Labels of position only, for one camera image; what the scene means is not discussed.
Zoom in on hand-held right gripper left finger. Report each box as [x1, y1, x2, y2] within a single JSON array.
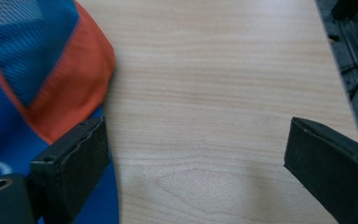
[[29, 116, 112, 224]]

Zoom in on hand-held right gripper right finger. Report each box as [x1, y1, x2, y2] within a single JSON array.
[[283, 116, 358, 224]]

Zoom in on blue and orange cap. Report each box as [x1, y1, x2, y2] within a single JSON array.
[[0, 0, 121, 224]]

